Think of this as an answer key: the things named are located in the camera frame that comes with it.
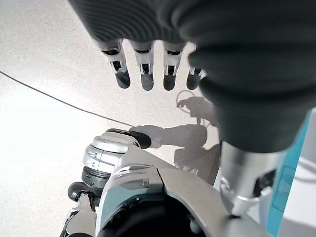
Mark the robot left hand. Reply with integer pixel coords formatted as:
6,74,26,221
68,0,316,217

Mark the blue-fronted cart drawer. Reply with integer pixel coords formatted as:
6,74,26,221
265,108,312,237

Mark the thin grey cable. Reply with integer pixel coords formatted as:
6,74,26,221
0,70,133,127

